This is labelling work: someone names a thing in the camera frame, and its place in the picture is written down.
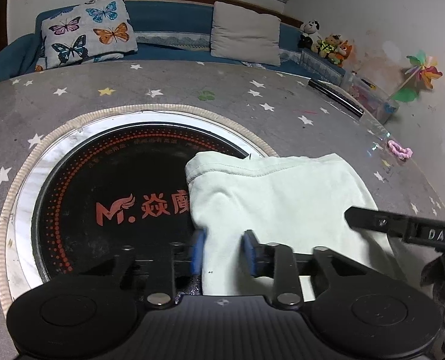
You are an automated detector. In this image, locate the plush toys group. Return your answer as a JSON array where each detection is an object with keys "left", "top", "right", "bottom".
[{"left": 297, "top": 20, "right": 353, "bottom": 67}]

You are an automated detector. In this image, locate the pale green garment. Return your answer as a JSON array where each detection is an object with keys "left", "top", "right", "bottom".
[{"left": 184, "top": 150, "right": 407, "bottom": 302}]

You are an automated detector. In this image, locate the plain beige pillow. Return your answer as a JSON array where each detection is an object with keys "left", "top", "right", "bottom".
[{"left": 210, "top": 2, "right": 281, "bottom": 67}]

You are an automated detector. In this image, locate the butterfly print pillow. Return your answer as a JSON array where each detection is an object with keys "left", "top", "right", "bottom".
[{"left": 35, "top": 0, "right": 138, "bottom": 72}]

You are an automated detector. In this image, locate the black remote control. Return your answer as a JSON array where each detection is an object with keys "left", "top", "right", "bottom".
[{"left": 308, "top": 79, "right": 364, "bottom": 119}]

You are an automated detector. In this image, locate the colourful paper pinwheel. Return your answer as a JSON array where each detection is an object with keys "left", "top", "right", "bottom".
[{"left": 389, "top": 50, "right": 443, "bottom": 103}]

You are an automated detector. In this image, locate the clear plastic toy box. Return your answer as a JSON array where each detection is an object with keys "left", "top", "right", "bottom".
[{"left": 340, "top": 71, "right": 399, "bottom": 125}]

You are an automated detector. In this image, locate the pink hair scrunchie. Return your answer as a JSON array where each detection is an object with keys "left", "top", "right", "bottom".
[{"left": 387, "top": 140, "right": 413, "bottom": 161}]

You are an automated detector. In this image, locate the blue bench sofa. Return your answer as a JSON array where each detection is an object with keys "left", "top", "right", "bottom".
[{"left": 0, "top": 0, "right": 345, "bottom": 85}]

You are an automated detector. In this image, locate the grey star tablecloth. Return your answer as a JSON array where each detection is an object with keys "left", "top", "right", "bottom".
[{"left": 0, "top": 61, "right": 445, "bottom": 359}]

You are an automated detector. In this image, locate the round black induction cooktop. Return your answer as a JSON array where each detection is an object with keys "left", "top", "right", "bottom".
[{"left": 0, "top": 104, "right": 275, "bottom": 310}]

